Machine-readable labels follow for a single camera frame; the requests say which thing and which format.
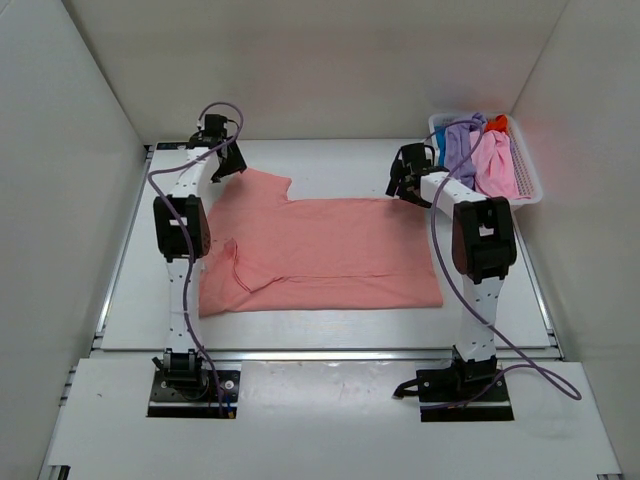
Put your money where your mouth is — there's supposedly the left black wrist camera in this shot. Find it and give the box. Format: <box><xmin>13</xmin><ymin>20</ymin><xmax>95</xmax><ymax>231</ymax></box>
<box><xmin>187</xmin><ymin>114</ymin><xmax>229</xmax><ymax>149</ymax></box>

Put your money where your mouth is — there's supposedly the light pink t shirt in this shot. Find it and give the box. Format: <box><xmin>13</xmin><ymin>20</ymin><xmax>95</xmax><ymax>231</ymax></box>
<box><xmin>470</xmin><ymin>130</ymin><xmax>520</xmax><ymax>200</ymax></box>

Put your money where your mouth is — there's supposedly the white plastic basket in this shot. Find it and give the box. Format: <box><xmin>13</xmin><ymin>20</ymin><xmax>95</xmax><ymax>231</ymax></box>
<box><xmin>429</xmin><ymin>113</ymin><xmax>543</xmax><ymax>210</ymax></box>

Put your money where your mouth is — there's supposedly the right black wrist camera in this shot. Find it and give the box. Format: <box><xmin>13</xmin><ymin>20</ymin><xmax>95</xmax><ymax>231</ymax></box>
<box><xmin>391</xmin><ymin>142</ymin><xmax>435</xmax><ymax>175</ymax></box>

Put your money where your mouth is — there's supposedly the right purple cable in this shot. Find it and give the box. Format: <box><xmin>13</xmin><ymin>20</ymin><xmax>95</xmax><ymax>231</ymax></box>
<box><xmin>419</xmin><ymin>130</ymin><xmax>584</xmax><ymax>412</ymax></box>

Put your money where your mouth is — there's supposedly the purple cable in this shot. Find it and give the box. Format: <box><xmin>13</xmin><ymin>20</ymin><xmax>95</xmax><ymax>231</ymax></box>
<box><xmin>148</xmin><ymin>102</ymin><xmax>246</xmax><ymax>418</ymax></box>
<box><xmin>419</xmin><ymin>130</ymin><xmax>584</xmax><ymax>412</ymax></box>

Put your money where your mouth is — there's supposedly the salmon pink t shirt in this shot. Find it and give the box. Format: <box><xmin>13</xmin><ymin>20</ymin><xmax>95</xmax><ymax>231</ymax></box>
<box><xmin>199</xmin><ymin>169</ymin><xmax>444</xmax><ymax>317</ymax></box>

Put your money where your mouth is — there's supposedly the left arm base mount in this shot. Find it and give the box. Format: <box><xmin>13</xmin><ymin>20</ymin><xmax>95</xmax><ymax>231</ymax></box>
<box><xmin>147</xmin><ymin>349</ymin><xmax>241</xmax><ymax>420</ymax></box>

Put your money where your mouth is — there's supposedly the blue t shirt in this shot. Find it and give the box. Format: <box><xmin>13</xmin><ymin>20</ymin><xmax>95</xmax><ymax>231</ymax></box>
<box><xmin>435</xmin><ymin>126</ymin><xmax>447</xmax><ymax>166</ymax></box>

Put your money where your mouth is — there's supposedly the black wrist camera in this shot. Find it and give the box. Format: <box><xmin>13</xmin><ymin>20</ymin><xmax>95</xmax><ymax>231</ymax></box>
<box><xmin>391</xmin><ymin>142</ymin><xmax>435</xmax><ymax>175</ymax></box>
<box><xmin>187</xmin><ymin>114</ymin><xmax>229</xmax><ymax>149</ymax></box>

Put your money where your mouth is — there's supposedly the black label sticker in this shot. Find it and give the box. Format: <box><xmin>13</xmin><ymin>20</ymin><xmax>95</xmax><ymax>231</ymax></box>
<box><xmin>155</xmin><ymin>142</ymin><xmax>188</xmax><ymax>150</ymax></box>

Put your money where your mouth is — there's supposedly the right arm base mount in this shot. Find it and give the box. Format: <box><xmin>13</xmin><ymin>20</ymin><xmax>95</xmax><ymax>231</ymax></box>
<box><xmin>393</xmin><ymin>354</ymin><xmax>515</xmax><ymax>423</ymax></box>

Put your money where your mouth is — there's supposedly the lavender t shirt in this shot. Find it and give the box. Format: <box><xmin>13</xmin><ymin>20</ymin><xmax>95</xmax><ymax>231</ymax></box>
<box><xmin>444</xmin><ymin>112</ymin><xmax>487</xmax><ymax>189</ymax></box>

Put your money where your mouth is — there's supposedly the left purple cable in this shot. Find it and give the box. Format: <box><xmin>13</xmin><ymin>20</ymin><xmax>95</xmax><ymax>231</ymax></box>
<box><xmin>148</xmin><ymin>102</ymin><xmax>246</xmax><ymax>418</ymax></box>

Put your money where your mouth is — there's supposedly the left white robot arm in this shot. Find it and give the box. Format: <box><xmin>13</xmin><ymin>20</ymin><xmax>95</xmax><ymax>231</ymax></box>
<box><xmin>147</xmin><ymin>139</ymin><xmax>246</xmax><ymax>402</ymax></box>

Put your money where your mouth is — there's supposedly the aluminium table rail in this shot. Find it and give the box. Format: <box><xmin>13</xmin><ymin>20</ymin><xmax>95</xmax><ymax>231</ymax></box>
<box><xmin>210</xmin><ymin>349</ymin><xmax>452</xmax><ymax>362</ymax></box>

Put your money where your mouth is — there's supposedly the orange red t shirt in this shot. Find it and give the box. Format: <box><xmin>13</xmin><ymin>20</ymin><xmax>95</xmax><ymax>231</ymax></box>
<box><xmin>485</xmin><ymin>114</ymin><xmax>509</xmax><ymax>134</ymax></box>

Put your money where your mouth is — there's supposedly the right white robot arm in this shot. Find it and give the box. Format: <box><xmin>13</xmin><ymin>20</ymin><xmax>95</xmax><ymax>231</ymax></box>
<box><xmin>386</xmin><ymin>158</ymin><xmax>517</xmax><ymax>401</ymax></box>

